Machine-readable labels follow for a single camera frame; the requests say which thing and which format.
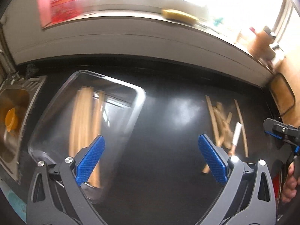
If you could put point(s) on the red object at edge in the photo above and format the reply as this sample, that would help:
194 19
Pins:
277 185

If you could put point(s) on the orange sink strainer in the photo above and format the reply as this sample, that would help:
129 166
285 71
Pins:
11 120

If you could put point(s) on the stainless steel sink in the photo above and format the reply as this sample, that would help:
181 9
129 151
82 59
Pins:
17 100

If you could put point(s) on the yellow sponge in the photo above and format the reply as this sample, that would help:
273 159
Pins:
179 16

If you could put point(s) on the wooden spoon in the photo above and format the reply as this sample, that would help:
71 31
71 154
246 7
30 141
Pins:
223 124

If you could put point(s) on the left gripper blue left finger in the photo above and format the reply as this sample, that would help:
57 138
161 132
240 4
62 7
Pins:
87 158

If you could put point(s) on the red printed package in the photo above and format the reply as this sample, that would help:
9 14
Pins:
52 12

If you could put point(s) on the wooden cutting board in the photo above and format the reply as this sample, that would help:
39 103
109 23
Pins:
282 94

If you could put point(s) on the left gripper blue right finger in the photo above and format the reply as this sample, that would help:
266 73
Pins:
214 159

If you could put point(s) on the wooden chopstick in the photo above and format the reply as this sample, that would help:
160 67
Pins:
243 131
81 121
213 118
95 179

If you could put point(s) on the right hand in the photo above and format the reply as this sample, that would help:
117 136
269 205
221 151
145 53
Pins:
289 187

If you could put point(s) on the brown bottle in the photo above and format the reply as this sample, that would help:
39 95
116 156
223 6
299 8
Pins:
259 46

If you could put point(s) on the clear plastic tray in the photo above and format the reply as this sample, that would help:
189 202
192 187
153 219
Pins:
121 107

